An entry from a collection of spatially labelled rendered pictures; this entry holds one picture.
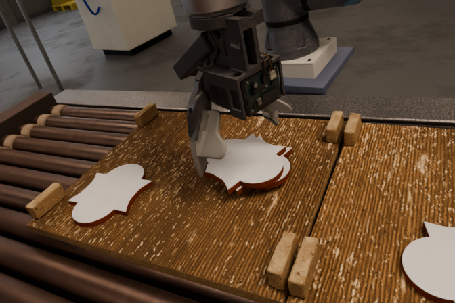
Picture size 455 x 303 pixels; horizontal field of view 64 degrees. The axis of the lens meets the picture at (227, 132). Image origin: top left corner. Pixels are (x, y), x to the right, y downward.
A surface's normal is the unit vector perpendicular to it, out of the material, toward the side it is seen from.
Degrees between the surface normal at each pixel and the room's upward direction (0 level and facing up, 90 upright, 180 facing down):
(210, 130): 57
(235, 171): 0
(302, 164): 0
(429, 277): 0
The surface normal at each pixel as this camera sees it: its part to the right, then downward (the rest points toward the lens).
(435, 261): -0.20, -0.83
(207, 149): -0.73, -0.06
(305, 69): -0.52, 0.53
